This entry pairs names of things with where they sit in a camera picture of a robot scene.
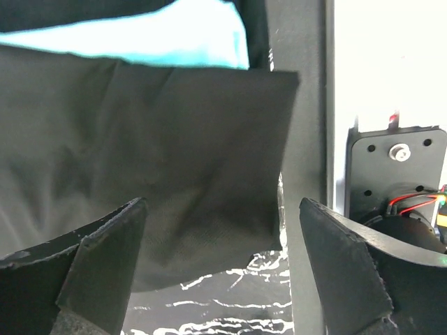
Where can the black marbled table mat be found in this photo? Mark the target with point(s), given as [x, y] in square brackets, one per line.
[276, 293]

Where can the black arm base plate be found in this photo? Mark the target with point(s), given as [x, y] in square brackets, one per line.
[393, 182]

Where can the black t shirt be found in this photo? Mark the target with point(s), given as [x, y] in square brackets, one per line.
[204, 147]

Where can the folded teal t shirt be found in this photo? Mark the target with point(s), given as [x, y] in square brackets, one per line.
[184, 33]

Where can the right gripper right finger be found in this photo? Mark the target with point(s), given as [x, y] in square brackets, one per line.
[370, 283]

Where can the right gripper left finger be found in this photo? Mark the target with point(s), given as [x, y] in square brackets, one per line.
[78, 283]

